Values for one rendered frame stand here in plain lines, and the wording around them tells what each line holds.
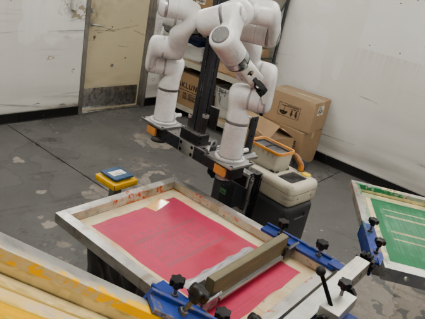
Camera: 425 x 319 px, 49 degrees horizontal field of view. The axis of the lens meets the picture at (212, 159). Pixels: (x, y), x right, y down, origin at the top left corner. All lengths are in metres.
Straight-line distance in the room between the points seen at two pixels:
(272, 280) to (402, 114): 3.79
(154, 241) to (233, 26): 0.77
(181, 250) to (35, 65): 3.79
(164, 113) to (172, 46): 0.33
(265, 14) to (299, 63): 4.08
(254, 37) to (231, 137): 0.43
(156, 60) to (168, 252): 0.89
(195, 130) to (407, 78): 3.40
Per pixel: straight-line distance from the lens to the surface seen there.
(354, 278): 1.58
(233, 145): 1.86
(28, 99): 5.21
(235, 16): 1.30
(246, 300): 1.46
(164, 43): 2.02
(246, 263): 1.44
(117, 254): 1.48
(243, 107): 1.83
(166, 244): 1.62
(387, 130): 5.25
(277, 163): 2.47
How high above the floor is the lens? 1.85
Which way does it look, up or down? 22 degrees down
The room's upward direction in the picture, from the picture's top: 12 degrees clockwise
